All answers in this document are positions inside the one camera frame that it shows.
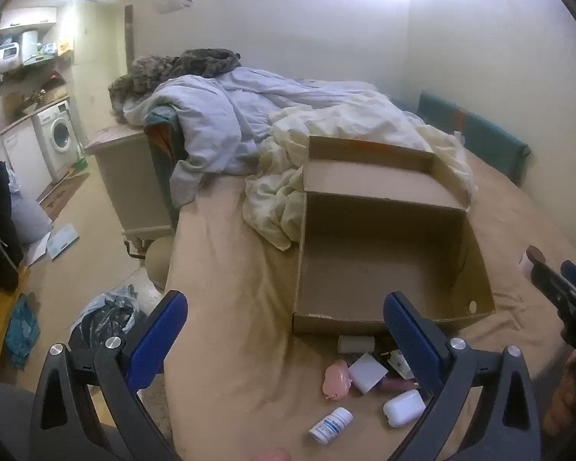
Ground pink case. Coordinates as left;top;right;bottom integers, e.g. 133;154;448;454
322;359;354;402

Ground white kitchen counter cabinet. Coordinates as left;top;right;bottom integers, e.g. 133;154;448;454
0;118;53;199

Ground black plastic bag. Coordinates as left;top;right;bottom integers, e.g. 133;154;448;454
68;285;148;352

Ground white square charger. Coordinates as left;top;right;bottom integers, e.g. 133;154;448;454
348;352;389;395

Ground white duvet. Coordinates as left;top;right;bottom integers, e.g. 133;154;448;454
122;65;414;202

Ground white water heater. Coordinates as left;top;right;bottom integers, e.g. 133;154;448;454
0;42;23;78

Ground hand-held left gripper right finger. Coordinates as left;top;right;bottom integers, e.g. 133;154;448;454
383;290;543;461

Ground camouflage blanket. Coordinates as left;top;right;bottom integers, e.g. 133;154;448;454
108;48;242;123

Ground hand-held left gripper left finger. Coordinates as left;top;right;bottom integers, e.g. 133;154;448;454
29;290;189;461

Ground white pill bottle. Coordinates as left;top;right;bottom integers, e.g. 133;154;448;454
308;406;354;445

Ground cardboard box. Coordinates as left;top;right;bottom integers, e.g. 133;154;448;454
292;135;496;337

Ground white dresser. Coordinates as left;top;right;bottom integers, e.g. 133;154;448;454
84;122;179;251

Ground person's right hand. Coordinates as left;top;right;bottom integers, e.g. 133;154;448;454
541;352;576;439

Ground brown door mat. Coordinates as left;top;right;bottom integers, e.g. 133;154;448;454
37;170;91;222

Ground yellow wooden chair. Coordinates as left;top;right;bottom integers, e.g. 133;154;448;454
0;263;32;385

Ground teal orange cloth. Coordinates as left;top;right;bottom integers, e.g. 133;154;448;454
143;104;182;231

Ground cream blanket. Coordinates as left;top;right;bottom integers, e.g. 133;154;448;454
244;93;478;250

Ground bed with tan sheet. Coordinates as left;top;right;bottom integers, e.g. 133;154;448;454
166;146;576;461

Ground wall decoration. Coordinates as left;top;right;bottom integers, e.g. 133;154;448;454
157;0;194;15

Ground white earbud case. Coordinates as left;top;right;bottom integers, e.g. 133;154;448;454
382;389;427;428

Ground person's left hand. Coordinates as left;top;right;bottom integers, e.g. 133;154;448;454
247;446;296;461

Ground white washing machine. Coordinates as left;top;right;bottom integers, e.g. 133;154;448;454
33;100;80;179

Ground white upper cabinet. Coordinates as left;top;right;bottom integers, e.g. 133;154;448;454
0;6;59;35

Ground white jar with cork lid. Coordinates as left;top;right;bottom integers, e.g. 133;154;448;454
518;245;547;275

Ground white plug adapter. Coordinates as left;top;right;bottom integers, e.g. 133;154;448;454
383;348;416;379

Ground green headboard cushion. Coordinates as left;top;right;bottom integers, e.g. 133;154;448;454
391;90;532;187

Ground beige round pouf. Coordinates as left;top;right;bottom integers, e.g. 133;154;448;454
145;237;177;295

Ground white cylinder roll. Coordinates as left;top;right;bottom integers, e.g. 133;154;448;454
337;335;376;355

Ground papers on floor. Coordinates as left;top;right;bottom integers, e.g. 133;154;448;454
25;223;81;266

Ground light grey laundry bag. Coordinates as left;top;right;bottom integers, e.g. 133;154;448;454
8;186;53;247

